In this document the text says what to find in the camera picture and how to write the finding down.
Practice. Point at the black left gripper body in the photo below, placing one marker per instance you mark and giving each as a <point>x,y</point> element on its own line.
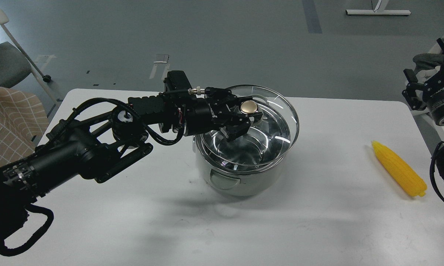
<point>203,116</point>

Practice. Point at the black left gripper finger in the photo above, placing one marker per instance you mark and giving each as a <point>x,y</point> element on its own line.
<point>226,97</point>
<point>238,124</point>

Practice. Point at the glass pot lid gold knob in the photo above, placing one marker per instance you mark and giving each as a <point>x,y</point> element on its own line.
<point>266,142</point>

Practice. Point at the yellow plastic corn cob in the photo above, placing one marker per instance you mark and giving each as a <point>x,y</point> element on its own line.
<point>399,170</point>

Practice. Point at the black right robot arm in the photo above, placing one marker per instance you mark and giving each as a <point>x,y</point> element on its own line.
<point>437,164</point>

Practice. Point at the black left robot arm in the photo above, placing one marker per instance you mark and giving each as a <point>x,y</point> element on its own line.
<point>104,136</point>

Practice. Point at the pale green steel pot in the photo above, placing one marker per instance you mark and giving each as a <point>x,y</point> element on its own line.
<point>235,184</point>

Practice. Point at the white desk leg base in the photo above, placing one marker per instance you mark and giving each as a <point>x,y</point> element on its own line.
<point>379,9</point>

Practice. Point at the beige checkered cloth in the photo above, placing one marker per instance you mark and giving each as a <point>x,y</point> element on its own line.
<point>22,117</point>

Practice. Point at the grey office chair left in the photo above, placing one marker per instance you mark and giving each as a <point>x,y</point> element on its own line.
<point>16,65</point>

